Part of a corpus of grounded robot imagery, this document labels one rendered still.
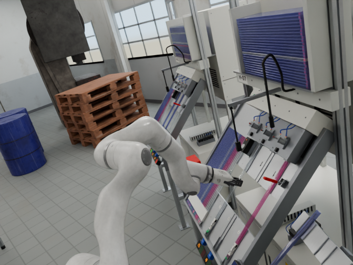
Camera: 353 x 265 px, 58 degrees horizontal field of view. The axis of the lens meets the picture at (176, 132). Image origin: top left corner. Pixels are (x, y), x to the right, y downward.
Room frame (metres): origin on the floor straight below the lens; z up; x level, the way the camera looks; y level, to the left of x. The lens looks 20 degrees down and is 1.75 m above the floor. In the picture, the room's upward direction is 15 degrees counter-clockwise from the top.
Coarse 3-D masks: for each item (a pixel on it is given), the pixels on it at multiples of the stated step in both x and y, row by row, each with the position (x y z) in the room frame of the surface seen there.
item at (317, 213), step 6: (312, 216) 0.85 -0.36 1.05; (306, 222) 0.85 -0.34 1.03; (312, 222) 0.84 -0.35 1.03; (306, 228) 0.84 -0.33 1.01; (300, 234) 0.83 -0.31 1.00; (294, 240) 0.83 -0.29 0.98; (288, 246) 0.84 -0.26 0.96; (282, 252) 0.84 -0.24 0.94; (276, 258) 0.84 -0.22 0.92; (282, 258) 0.83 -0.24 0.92; (270, 264) 0.84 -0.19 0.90; (276, 264) 0.83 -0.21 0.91
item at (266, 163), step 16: (240, 112) 1.70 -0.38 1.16; (256, 112) 1.55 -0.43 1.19; (240, 128) 1.60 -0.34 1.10; (256, 144) 1.39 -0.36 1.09; (240, 160) 1.43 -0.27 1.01; (256, 160) 1.32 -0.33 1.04; (272, 160) 1.22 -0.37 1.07; (256, 176) 1.25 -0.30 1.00; (272, 176) 1.16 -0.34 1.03; (288, 176) 1.09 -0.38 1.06; (272, 192) 1.11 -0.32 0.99
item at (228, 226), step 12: (216, 204) 1.38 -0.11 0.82; (228, 204) 1.31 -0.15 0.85; (228, 216) 1.25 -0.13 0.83; (204, 228) 1.35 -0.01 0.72; (216, 228) 1.27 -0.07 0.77; (228, 228) 1.20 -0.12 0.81; (240, 228) 1.13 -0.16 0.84; (216, 240) 1.22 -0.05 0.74; (228, 240) 1.15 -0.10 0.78; (252, 240) 1.04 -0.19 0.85; (228, 252) 1.10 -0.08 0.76; (240, 252) 1.05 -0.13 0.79; (228, 264) 1.06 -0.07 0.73
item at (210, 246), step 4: (184, 200) 1.63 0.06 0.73; (188, 208) 1.55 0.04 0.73; (192, 212) 1.50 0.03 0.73; (192, 216) 1.47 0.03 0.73; (196, 220) 1.42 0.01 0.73; (196, 224) 1.39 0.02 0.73; (200, 228) 1.34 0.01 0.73; (204, 232) 1.31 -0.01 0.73; (204, 236) 1.28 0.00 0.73; (208, 240) 1.25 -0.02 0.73; (208, 244) 1.22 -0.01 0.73; (212, 244) 1.22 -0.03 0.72; (212, 248) 1.19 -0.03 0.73; (212, 252) 1.16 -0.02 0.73; (216, 252) 1.16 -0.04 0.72; (216, 256) 1.13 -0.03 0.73; (216, 260) 1.11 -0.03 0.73; (220, 260) 1.11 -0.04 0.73; (220, 264) 1.07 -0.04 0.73
